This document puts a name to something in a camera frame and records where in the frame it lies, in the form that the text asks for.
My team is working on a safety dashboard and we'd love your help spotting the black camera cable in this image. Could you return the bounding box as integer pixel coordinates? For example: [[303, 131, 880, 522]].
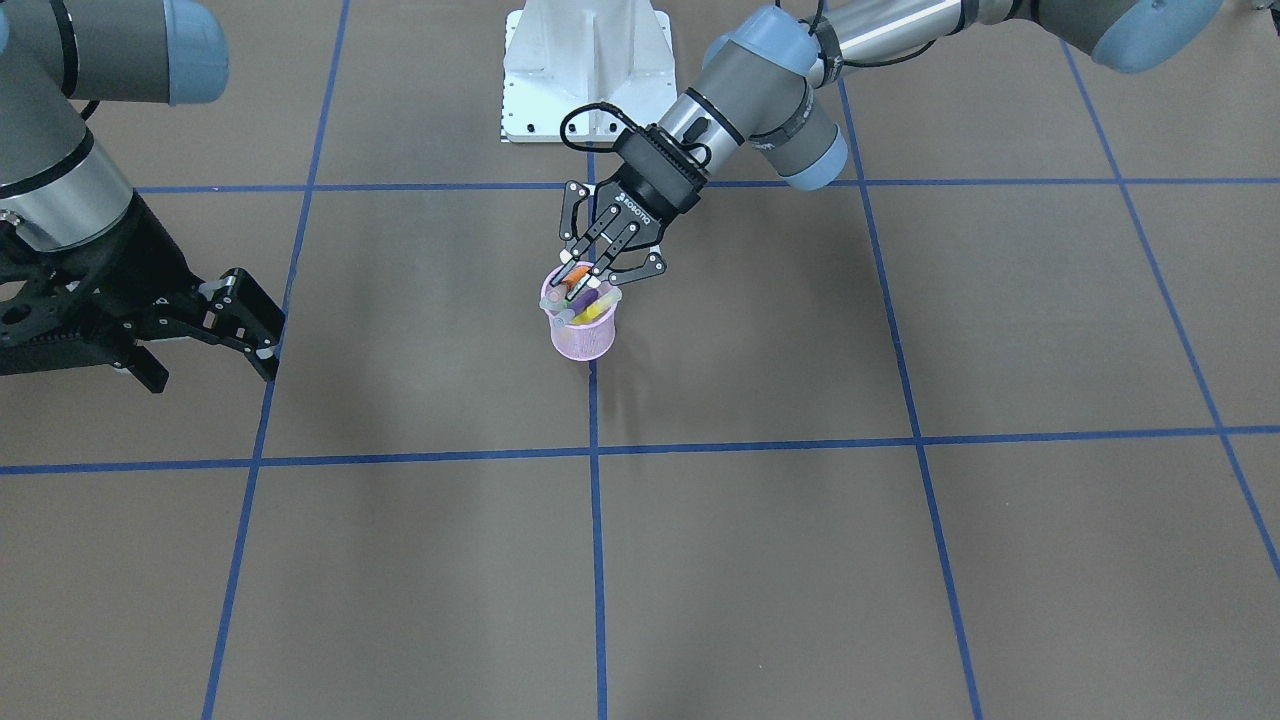
[[558, 102, 713, 169]]

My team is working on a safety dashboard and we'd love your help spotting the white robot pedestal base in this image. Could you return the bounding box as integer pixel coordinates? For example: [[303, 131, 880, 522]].
[[500, 1, 678, 143]]

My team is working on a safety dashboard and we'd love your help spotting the purple highlighter pen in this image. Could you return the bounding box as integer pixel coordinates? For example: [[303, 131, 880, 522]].
[[553, 288, 600, 327]]

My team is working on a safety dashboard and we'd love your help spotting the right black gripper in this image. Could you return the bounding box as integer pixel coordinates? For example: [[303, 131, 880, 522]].
[[1, 193, 285, 395]]

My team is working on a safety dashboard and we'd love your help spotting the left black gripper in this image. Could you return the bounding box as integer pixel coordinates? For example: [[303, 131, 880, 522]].
[[550, 126, 707, 291]]

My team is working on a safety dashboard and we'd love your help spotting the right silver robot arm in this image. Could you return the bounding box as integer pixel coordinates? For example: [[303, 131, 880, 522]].
[[1, 1, 285, 393]]

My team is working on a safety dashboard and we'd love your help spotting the yellow highlighter pen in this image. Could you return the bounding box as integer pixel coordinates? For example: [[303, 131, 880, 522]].
[[572, 288, 622, 325]]

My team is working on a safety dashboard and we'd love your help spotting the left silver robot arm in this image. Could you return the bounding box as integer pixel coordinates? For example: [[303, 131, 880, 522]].
[[550, 1, 1221, 299]]

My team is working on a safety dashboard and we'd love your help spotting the orange highlighter pen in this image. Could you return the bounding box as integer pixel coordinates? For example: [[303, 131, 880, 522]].
[[561, 263, 591, 301]]

